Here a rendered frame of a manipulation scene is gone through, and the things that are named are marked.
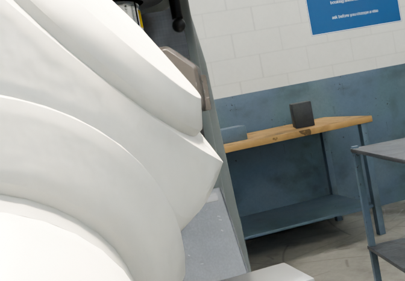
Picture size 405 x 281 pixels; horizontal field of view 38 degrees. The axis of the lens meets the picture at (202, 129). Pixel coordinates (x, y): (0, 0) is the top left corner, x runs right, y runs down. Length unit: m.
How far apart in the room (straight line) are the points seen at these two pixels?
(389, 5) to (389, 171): 1.48
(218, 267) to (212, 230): 0.05
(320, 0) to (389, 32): 0.72
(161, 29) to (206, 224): 0.27
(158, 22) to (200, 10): 4.06
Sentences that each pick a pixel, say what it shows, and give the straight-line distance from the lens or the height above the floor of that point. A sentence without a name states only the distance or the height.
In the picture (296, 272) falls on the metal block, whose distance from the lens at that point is 0.45.
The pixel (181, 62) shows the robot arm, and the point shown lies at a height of 1.25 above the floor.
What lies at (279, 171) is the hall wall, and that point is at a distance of 4.98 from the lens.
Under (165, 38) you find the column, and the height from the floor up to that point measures 1.32.
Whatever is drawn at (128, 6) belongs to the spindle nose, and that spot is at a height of 1.30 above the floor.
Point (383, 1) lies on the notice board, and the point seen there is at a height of 1.77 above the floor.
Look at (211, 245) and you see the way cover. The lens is 0.79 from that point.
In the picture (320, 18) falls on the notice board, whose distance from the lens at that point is 5.22.
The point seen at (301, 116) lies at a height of 0.97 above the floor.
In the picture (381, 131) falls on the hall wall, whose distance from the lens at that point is 5.42.
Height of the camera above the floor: 1.23
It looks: 3 degrees down
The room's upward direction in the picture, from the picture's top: 11 degrees counter-clockwise
